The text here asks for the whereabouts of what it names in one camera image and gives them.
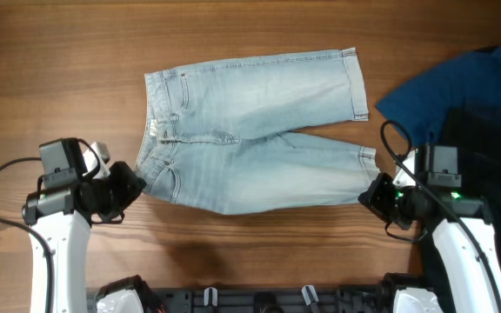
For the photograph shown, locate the light blue denim shorts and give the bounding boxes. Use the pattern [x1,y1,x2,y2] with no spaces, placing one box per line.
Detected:
[136,48,379,215]

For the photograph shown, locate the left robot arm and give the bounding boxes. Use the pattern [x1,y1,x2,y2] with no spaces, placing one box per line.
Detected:
[23,138,145,312]

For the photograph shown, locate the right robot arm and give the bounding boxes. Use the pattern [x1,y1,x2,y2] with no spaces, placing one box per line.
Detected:
[358,145,501,312]

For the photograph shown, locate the blue polo shirt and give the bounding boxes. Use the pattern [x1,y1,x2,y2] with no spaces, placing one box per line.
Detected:
[376,45,501,145]

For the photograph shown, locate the right black cable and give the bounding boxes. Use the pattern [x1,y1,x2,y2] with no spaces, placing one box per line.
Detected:
[378,119,501,313]

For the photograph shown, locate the black cable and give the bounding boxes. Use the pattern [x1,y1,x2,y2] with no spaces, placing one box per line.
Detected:
[0,156,57,313]
[378,119,501,313]

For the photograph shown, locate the left black cable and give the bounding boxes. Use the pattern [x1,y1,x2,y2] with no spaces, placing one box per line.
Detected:
[0,156,57,313]

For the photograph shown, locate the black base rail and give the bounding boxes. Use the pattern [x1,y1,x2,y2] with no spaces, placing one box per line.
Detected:
[142,285,392,313]

